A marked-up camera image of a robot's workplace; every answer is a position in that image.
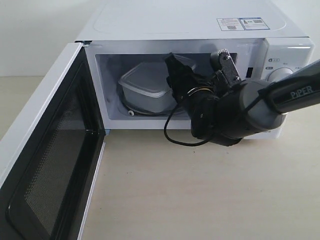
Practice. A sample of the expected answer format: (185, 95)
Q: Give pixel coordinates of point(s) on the white microwave door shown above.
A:
(50, 155)

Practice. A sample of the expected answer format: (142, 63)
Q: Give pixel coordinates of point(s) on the white plastic lidded container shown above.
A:
(145, 87)

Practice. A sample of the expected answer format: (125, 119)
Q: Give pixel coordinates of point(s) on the white label sticker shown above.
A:
(230, 24)

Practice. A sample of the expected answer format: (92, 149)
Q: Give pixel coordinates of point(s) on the white upper power knob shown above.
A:
(279, 74)

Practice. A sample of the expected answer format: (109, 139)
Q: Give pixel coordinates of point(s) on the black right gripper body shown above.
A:
(195, 94)

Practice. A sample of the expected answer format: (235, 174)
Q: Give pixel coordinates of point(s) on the white Midea microwave body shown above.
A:
(123, 33)

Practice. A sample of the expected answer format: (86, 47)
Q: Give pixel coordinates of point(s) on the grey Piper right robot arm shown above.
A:
(223, 108)

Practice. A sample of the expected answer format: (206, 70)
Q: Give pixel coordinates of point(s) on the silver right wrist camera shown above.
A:
(224, 66)

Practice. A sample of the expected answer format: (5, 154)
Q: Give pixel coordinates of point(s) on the blue label sticker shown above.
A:
(253, 24)

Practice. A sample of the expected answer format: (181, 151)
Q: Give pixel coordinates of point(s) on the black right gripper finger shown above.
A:
(180, 77)

